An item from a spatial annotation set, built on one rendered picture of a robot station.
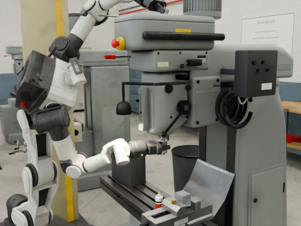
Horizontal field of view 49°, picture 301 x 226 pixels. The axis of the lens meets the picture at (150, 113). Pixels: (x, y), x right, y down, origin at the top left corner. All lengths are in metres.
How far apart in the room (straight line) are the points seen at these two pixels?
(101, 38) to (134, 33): 9.84
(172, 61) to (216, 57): 0.28
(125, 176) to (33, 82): 0.84
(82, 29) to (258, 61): 0.94
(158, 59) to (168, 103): 0.22
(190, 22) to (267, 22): 5.11
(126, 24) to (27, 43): 1.76
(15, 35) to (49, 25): 7.34
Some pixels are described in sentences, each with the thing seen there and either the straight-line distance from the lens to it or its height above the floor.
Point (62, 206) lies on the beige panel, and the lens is 3.55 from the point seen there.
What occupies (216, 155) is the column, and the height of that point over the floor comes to 1.13.
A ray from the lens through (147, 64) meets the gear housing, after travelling 1.54.
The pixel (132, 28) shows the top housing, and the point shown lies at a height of 1.82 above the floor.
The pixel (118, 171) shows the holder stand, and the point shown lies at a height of 0.97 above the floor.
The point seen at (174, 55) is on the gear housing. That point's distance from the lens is 1.55.
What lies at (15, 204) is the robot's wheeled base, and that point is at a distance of 2.45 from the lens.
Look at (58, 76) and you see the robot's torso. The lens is 1.72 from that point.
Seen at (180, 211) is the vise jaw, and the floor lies 0.99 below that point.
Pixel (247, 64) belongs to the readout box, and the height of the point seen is 1.66.
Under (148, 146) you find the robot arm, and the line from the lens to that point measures 1.66.
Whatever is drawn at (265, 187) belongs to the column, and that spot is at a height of 0.96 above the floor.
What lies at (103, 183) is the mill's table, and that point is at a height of 0.86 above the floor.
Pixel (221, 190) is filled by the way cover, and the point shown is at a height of 0.96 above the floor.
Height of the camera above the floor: 1.71
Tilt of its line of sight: 10 degrees down
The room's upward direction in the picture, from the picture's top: 1 degrees counter-clockwise
